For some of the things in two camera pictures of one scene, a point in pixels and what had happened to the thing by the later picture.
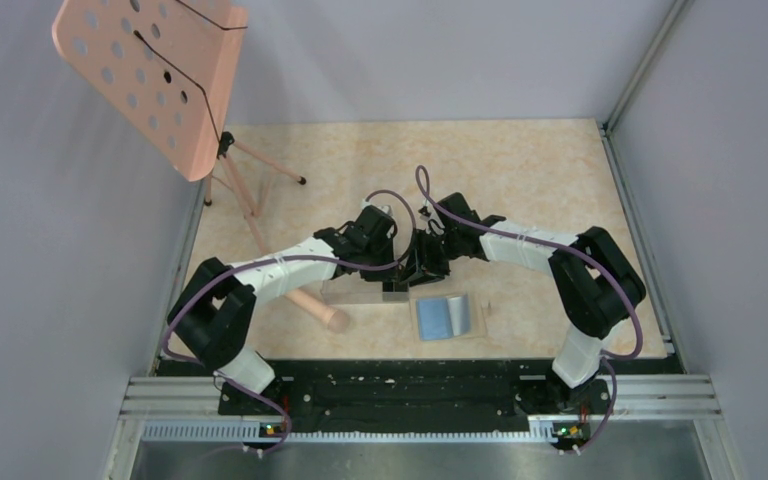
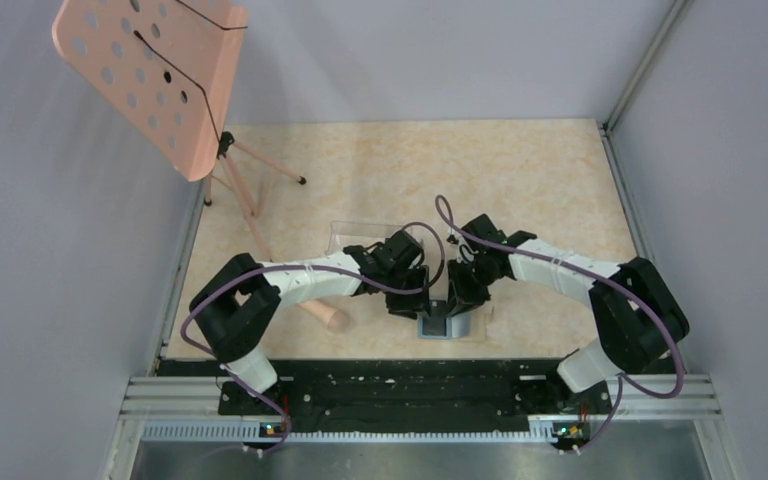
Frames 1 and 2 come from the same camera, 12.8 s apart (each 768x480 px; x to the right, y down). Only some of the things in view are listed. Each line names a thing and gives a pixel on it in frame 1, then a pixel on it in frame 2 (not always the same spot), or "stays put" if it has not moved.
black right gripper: [423, 268] -> [462, 298]
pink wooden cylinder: [336, 319] stays put
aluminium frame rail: [647, 409] stays put
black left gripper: [380, 275] -> [406, 306]
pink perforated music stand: [168, 67] stays put
